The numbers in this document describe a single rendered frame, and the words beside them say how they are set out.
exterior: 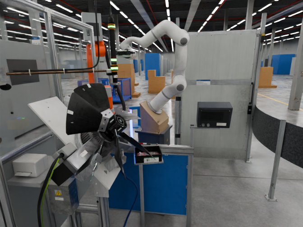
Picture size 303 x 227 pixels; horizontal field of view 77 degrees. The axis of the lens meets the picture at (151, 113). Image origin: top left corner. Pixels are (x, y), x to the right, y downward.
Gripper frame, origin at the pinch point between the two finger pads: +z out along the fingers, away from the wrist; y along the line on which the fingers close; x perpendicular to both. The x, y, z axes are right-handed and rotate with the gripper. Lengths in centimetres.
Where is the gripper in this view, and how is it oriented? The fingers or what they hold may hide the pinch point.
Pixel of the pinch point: (121, 52)
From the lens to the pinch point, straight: 147.2
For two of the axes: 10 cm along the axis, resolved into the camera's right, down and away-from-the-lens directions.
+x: -0.2, -9.7, -2.5
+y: -9.9, -0.2, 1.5
